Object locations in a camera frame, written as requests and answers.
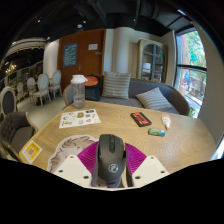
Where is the yellow square sticker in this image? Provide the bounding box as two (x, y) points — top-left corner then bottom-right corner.
(21, 139), (44, 164)

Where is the clear bottle with white lid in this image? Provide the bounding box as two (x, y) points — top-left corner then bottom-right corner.
(70, 74), (89, 110)

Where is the white and pink tube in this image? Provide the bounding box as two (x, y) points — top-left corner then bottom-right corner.
(161, 112), (172, 130)

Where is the black computer mouse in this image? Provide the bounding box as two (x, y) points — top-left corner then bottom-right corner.
(90, 133), (128, 189)

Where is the black and orange backpack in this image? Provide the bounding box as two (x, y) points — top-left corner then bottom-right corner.
(84, 74), (104, 102)

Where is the brown wooden door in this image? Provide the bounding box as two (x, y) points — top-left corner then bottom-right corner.
(57, 28), (107, 94)

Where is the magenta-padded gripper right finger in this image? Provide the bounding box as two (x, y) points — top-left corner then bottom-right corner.
(123, 142), (170, 188)

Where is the large striped cushion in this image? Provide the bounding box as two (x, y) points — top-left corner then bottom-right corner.
(101, 71), (132, 100)

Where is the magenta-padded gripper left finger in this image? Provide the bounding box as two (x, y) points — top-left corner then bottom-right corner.
(52, 141), (100, 187)

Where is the group of white chairs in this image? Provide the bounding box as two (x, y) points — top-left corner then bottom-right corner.
(0, 69), (63, 116)

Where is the arched glass-door cabinet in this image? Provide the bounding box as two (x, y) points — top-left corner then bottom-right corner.
(137, 37), (169, 84)

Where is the red and black flat case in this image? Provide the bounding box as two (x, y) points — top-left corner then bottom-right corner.
(130, 111), (153, 128)

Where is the dark grey tufted chair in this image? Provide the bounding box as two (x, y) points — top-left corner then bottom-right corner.
(0, 111), (38, 158)

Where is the blue poster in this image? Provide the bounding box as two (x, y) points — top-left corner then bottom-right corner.
(63, 42), (79, 67)

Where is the large window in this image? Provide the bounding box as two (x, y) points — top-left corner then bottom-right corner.
(174, 28), (208, 118)

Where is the grey sofa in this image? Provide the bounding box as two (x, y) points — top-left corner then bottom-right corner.
(63, 77), (191, 117)

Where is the white sticker sheet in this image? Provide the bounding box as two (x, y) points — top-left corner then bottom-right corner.
(58, 108), (102, 129)

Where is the small striped cushion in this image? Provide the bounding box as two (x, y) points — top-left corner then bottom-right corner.
(134, 86), (173, 112)

